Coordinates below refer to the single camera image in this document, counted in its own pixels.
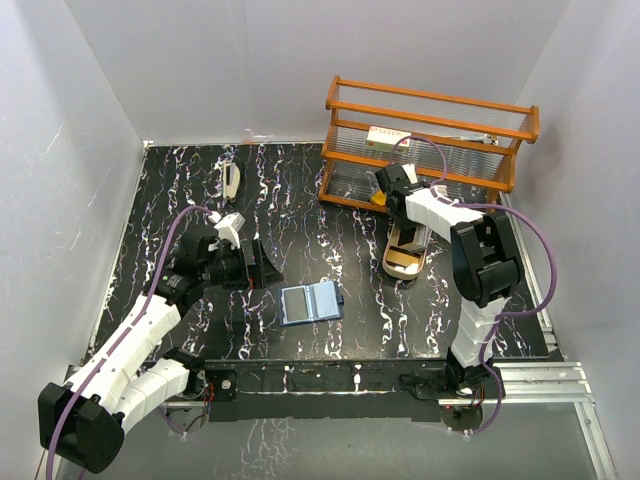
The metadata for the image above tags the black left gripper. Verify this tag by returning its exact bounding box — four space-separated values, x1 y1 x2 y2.
200 239 283 290

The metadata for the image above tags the dark mirror-finish card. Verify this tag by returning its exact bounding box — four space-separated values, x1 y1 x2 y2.
283 287 309 323

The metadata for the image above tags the blue card holder wallet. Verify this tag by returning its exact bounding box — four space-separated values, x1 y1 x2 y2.
279 280 344 327

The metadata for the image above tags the stack of silver cards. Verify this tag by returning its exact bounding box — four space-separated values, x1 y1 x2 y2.
397 225 431 254

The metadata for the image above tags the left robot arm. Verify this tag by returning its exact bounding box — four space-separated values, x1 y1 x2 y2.
37 232 282 474

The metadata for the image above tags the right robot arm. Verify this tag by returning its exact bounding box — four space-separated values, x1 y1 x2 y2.
375 164 524 397

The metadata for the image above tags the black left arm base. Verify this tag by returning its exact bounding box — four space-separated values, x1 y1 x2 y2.
164 362 239 431

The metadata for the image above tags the beige oval card tray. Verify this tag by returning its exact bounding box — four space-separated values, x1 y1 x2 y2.
382 224 427 281

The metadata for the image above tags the yellow and grey tape measure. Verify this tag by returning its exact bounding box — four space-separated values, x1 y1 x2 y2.
370 190 386 206

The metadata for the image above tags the white red small box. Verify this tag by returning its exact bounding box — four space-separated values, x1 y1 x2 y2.
365 126 411 153

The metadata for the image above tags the orange wooden shelf rack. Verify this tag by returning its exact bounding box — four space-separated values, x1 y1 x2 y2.
318 76 540 211

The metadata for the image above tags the white and black stapler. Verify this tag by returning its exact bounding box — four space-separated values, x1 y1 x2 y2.
222 160 241 202

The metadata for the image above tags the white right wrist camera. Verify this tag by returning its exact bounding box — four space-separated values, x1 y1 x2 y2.
402 164 419 184

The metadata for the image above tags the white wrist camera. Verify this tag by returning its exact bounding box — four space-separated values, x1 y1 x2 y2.
402 164 419 184
208 212 245 248

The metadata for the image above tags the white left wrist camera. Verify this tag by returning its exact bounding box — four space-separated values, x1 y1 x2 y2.
208 212 245 248

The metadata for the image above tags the aluminium front rail frame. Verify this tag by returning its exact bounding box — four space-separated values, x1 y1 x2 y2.
37 362 619 480

